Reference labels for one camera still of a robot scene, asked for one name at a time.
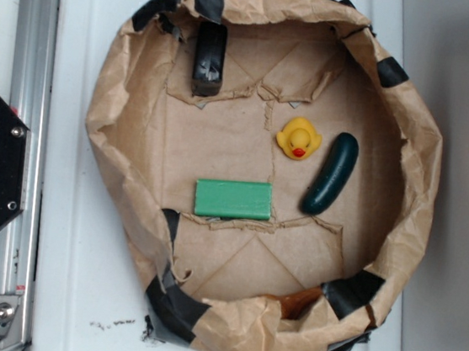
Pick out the brown paper bag bin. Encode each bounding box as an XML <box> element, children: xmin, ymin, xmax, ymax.
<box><xmin>86</xmin><ymin>0</ymin><xmax>443</xmax><ymax>351</ymax></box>

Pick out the black rectangular block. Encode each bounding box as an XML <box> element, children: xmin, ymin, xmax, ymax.
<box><xmin>191</xmin><ymin>21</ymin><xmax>228</xmax><ymax>97</ymax></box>

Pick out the green rectangular block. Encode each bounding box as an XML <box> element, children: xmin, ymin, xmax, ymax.
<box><xmin>194</xmin><ymin>178</ymin><xmax>273</xmax><ymax>221</ymax></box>

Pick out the aluminium extrusion rail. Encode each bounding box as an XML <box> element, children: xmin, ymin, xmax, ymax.
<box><xmin>0</xmin><ymin>0</ymin><xmax>60</xmax><ymax>351</ymax></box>

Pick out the yellow rubber duck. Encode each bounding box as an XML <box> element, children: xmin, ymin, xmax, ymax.
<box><xmin>276</xmin><ymin>117</ymin><xmax>322</xmax><ymax>161</ymax></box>

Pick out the white plastic tray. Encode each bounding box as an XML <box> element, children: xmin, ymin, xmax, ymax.
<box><xmin>17</xmin><ymin>0</ymin><xmax>446</xmax><ymax>351</ymax></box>

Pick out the dark green toy cucumber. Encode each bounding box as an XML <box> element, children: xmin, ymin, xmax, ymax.
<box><xmin>300</xmin><ymin>132</ymin><xmax>360</xmax><ymax>215</ymax></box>

